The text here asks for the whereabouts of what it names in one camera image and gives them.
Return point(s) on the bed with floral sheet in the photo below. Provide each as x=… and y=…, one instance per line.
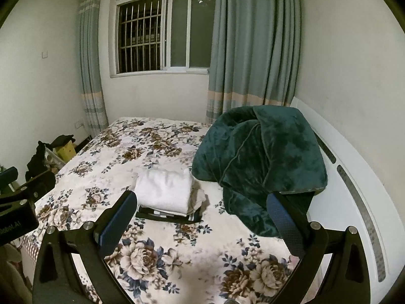
x=152, y=152

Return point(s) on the white knit sweater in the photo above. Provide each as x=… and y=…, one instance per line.
x=164, y=188

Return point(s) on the dark green plush blanket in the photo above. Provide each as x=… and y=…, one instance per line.
x=259, y=145

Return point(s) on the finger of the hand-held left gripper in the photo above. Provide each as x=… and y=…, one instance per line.
x=30, y=193
x=8, y=177

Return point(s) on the white headboard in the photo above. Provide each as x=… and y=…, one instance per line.
x=348, y=202

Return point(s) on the wide blue-grey curtain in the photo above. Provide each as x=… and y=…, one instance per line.
x=253, y=53

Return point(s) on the black hanging garment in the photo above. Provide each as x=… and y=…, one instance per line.
x=36, y=161

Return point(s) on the black cap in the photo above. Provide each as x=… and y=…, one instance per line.
x=63, y=140

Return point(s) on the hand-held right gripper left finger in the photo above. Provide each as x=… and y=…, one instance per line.
x=117, y=224

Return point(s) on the black striped folded garment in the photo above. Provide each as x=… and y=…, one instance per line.
x=171, y=219

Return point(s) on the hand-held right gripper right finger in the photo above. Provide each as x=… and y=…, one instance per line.
x=284, y=224

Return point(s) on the pink checked sheet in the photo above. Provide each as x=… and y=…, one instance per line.
x=27, y=243

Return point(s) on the yellow box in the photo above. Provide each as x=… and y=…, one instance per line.
x=68, y=152

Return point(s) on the narrow blue-grey curtain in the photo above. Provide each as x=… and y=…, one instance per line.
x=91, y=69

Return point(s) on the white plastic rack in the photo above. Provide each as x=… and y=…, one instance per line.
x=52, y=157

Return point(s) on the barred window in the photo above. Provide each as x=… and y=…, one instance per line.
x=142, y=28

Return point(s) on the beige folded garment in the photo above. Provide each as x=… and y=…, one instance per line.
x=197, y=198

